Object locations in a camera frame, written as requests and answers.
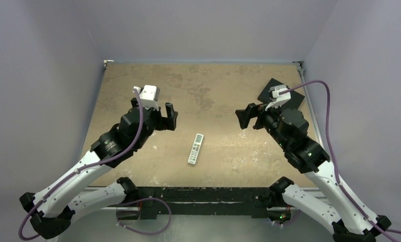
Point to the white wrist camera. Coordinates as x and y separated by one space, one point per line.
280 95
148 95

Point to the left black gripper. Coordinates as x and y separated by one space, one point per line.
171 115

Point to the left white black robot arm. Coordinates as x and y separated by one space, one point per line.
54 209

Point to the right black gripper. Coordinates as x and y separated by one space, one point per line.
255 115

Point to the white remote control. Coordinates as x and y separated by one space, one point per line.
196 146

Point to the black foam block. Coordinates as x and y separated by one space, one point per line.
295 101

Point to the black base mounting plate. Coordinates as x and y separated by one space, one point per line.
231 201

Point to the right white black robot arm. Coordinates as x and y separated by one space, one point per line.
345 217

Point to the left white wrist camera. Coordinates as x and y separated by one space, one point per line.
148 95

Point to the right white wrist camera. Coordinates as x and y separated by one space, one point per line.
280 95

